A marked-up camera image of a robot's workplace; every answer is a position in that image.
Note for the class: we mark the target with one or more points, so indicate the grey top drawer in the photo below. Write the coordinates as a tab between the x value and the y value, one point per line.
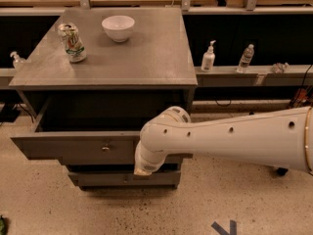
72	129

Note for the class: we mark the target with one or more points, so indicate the grey drawer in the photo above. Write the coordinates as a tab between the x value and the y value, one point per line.
72	129
168	178

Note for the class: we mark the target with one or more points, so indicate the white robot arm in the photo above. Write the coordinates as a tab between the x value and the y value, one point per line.
281	139

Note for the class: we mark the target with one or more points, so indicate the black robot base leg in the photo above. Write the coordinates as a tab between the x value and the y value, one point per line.
281	171

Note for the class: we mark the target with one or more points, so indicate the grey lower drawer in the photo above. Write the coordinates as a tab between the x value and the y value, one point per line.
168	178

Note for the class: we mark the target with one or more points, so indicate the metal drawer knob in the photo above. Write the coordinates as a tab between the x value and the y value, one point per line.
106	147

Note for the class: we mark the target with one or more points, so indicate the grey drawer cabinet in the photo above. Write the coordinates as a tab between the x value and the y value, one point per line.
155	59

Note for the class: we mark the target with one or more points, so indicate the white pump lotion bottle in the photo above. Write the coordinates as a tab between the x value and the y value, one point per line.
208	58

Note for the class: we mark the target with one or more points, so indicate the crushed soda can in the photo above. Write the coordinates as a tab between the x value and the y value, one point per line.
74	47

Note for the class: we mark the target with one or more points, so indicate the white ceramic bowl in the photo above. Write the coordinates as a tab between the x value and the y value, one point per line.
118	28

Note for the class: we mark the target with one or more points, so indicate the clear pump sanitizer bottle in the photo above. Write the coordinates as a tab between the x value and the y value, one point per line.
18	61

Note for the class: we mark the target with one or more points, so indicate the clear plastic water bottle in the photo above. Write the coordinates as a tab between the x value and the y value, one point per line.
245	58

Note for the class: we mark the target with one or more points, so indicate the crumpled clear wrapper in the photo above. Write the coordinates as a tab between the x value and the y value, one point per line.
280	68

